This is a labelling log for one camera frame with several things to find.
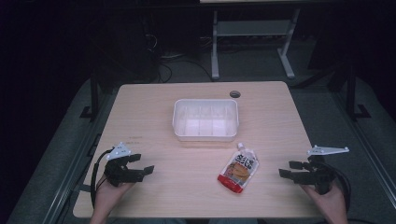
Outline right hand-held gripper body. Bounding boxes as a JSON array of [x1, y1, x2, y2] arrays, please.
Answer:
[[306, 145, 350, 196]]

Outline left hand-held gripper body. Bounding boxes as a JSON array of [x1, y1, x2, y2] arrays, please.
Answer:
[[104, 142, 136, 188]]

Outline person's left hand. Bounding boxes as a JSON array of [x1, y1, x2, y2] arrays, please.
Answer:
[[93, 174, 135, 216]]

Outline person's right hand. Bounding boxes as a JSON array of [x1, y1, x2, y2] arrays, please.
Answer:
[[300, 181, 349, 222]]

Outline white and red spout pouch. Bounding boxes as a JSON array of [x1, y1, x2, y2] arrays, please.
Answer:
[[217, 142, 260, 194]]

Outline black metal stand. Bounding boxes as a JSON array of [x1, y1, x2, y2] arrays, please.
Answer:
[[341, 63, 372, 122], [79, 73, 104, 123]]

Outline white plastic bin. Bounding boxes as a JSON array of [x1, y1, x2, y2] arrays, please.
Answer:
[[171, 98, 240, 143]]

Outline black cable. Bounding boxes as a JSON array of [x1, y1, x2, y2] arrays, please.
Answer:
[[90, 148, 114, 209], [323, 164, 352, 214]]

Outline floor cables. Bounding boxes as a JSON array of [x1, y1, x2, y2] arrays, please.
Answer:
[[141, 32, 214, 84]]

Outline white metal table frame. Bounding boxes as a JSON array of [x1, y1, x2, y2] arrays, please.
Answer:
[[210, 8, 302, 80]]

